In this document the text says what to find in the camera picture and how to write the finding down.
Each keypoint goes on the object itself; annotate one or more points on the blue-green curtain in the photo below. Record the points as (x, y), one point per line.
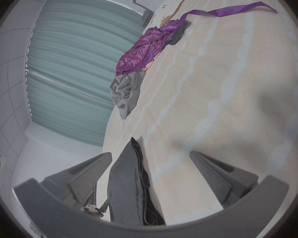
(64, 108)
(84, 41)

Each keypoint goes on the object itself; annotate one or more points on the purple satin garment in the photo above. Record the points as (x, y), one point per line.
(141, 51)

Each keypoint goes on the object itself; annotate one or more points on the black lace garment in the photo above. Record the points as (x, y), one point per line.
(177, 35)

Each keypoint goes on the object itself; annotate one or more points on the grey bedside table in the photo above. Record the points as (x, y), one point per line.
(146, 16)

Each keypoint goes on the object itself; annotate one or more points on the bed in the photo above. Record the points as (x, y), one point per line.
(213, 95)

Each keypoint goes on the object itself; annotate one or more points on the grey garment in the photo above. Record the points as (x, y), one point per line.
(126, 93)

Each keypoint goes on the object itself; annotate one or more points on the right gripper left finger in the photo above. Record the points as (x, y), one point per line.
(82, 175)

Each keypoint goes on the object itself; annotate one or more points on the white printed pillow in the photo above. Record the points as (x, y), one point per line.
(167, 7)

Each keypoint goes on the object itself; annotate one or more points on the pink garment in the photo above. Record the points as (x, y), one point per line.
(149, 64)

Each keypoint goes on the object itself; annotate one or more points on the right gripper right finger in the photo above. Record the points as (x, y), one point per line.
(221, 180)

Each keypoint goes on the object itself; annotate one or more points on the black T-shirt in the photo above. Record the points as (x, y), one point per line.
(126, 187)

